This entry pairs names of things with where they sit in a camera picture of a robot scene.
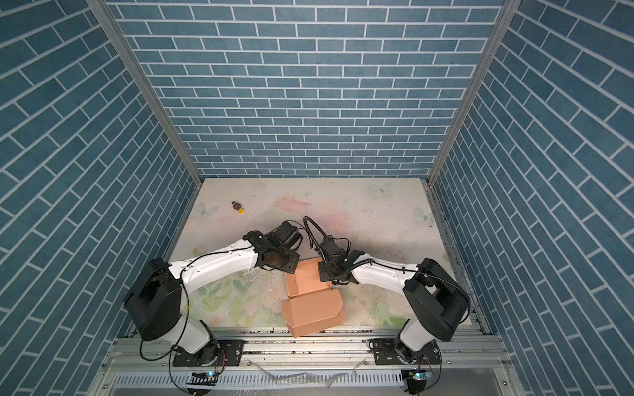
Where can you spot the white slotted cable duct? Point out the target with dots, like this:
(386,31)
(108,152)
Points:
(238,380)

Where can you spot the orange cardboard paper box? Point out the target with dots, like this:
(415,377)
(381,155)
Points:
(313,306)

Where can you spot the small brown yellow toy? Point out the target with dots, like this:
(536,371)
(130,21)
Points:
(238,207)

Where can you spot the aluminium mounting rail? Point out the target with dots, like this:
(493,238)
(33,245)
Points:
(341,349)

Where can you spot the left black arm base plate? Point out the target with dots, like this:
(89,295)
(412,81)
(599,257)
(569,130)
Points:
(215,353)

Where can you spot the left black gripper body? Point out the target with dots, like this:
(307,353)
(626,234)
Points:
(287,261)

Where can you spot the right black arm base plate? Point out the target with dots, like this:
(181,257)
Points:
(403,350)

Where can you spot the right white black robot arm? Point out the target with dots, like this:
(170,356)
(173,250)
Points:
(439,304)

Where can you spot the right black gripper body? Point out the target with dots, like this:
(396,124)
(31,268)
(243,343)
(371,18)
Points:
(326,272)

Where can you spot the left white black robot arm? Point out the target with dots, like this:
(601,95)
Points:
(159,300)

